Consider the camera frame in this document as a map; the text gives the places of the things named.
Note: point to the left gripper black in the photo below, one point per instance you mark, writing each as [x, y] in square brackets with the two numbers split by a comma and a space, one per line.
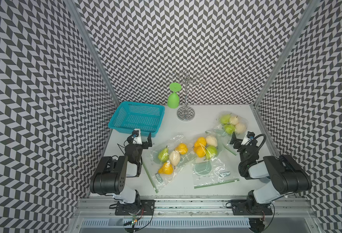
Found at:
[149, 140]

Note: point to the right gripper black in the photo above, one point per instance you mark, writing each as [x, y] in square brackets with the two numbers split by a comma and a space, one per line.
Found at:
[233, 139]

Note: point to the green pear bag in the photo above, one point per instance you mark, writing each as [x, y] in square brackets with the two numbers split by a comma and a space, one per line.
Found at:
[225, 119]
[211, 151]
[229, 129]
[163, 156]

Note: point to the zip-top bag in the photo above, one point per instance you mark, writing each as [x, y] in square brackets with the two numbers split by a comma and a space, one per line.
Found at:
[151, 163]
[222, 137]
[221, 169]

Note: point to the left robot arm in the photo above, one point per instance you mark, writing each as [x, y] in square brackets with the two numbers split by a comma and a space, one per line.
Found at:
[111, 172]

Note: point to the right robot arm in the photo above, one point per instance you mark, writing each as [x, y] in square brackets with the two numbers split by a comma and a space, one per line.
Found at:
[285, 174]

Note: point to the cream pear far bag right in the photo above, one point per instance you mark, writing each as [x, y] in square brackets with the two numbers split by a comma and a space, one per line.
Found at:
[240, 128]

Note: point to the cream pear bag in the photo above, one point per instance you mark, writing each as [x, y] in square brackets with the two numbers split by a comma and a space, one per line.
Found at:
[240, 128]
[234, 120]
[174, 157]
[211, 141]

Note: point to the cream pear far bag upper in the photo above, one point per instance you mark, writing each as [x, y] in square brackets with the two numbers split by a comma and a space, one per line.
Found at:
[234, 120]

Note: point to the cream pear middle bag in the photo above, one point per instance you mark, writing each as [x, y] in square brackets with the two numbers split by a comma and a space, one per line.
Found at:
[211, 141]

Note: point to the cream pear left bag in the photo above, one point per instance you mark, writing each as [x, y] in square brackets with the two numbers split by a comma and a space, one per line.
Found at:
[174, 157]

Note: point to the yellow pear left bag lower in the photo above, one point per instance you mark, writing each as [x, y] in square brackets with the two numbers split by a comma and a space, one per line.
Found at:
[167, 168]

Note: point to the yellow pear bag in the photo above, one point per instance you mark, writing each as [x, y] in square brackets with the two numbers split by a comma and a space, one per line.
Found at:
[182, 148]
[167, 168]
[200, 142]
[200, 151]

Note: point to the yellow pear middle bag upper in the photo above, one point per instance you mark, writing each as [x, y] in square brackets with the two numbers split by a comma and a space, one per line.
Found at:
[200, 142]

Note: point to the yellow pear left bag upper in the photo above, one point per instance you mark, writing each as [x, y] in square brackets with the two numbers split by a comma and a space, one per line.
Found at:
[182, 148]

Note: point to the yellow pear middle bag lower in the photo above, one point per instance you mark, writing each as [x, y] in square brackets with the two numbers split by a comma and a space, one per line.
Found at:
[200, 151]

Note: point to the teal plastic basket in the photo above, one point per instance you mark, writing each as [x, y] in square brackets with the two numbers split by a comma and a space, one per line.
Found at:
[131, 115]

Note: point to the green plastic wine glass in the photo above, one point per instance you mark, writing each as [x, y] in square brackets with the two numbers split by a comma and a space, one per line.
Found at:
[173, 99]

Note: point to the chrome glass holder stand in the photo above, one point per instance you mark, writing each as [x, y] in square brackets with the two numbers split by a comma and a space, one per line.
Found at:
[188, 81]

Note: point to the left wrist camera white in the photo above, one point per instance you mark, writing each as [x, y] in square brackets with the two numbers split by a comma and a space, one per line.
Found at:
[138, 141]

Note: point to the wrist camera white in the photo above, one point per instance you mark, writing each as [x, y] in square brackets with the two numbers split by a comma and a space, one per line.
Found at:
[138, 141]
[246, 140]

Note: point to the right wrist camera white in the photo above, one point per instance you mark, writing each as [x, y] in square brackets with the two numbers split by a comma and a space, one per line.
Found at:
[246, 140]

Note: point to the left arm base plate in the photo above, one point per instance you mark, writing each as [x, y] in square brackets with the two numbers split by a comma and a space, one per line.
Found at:
[141, 208]

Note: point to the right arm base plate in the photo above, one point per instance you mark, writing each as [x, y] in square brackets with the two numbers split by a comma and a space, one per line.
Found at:
[250, 208]

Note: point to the aluminium front rail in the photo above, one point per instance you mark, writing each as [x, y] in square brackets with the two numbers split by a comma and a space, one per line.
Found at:
[193, 207]

